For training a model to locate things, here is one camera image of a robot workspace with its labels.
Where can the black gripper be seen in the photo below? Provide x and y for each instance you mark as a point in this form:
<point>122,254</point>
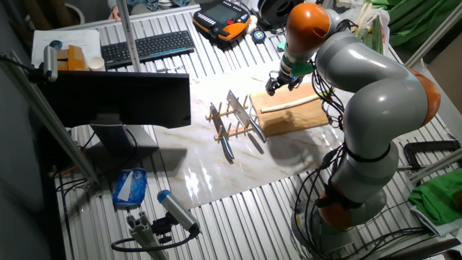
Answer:
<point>287,77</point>

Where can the steel cleaver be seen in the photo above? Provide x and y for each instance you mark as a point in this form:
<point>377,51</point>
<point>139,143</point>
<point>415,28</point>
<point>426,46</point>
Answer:
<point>242,110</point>

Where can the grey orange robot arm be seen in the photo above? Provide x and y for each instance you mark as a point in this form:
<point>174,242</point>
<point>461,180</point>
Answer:
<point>379,101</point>

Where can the grey sleeved person forearm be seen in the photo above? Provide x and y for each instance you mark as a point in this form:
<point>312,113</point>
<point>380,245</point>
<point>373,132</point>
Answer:
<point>112,3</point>

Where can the bag of green scallions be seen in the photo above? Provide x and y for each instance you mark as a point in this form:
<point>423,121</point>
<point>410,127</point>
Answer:
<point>375,32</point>

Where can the bare person hand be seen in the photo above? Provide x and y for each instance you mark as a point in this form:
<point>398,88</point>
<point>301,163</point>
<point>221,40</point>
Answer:
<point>114,13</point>

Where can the wooden cutting board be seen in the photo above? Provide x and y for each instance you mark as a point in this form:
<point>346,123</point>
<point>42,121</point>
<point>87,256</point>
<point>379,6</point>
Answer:
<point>292,121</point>

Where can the white rounded object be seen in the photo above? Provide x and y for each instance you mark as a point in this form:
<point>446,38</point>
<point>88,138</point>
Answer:
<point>252,24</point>

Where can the wooden peg knife rack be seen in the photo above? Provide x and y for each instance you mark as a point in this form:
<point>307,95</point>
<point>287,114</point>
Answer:
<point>231,134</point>

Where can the pointed steel kitchen knife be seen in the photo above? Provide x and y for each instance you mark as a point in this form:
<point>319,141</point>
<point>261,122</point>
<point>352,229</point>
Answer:
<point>221,124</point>

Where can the black round spool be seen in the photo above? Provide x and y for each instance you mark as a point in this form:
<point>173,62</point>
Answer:
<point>276,11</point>

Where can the black orange teach pendant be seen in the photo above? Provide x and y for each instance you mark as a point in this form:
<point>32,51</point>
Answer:
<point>220,18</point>

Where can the white marble pattern mat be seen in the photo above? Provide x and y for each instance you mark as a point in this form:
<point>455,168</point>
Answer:
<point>216,173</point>

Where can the black keyboard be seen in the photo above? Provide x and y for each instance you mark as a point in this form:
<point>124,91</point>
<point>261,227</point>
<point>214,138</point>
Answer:
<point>148,47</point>

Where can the draped green cloth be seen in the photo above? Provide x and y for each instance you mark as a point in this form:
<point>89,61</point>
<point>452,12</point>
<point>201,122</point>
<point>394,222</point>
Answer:
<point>418,18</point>

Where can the black clamp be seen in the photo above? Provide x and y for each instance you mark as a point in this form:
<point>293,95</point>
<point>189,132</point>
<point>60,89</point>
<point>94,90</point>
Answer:
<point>429,145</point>

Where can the black computer monitor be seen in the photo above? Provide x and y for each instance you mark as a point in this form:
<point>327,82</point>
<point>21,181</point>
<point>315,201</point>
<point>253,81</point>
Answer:
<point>119,97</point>

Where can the blue tissue pack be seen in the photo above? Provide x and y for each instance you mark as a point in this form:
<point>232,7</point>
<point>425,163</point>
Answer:
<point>130,187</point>

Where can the white paper cup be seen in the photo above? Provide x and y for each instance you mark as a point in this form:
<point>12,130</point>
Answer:
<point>96,64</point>

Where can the folded green cloth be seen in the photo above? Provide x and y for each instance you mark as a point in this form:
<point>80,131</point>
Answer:
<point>438,196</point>

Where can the orange cardboard box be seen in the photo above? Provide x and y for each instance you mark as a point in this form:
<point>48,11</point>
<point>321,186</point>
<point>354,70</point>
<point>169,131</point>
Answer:
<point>76,59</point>

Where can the white paper sheet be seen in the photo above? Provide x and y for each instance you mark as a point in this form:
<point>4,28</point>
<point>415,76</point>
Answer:
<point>72,38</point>

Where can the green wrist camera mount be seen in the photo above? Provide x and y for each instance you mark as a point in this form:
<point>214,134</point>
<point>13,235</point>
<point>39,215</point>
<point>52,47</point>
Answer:
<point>301,68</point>

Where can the thin frame eyeglasses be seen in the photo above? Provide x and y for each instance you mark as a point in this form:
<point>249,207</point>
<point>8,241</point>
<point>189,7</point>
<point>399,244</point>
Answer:
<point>171,68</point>

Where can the slanted aluminium frame bar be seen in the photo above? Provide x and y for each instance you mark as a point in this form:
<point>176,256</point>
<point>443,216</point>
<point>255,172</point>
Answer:
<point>47,115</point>
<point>433,36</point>
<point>436,166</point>

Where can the upright aluminium post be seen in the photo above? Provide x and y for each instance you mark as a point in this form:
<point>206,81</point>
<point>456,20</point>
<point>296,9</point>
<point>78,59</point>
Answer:
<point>128,36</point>

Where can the silver camera with blue end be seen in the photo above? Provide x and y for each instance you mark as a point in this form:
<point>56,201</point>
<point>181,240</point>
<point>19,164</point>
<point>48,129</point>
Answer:
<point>177,209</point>
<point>50,61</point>

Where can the short aluminium extrusion mount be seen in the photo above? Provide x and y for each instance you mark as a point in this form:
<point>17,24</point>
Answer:
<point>144,234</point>

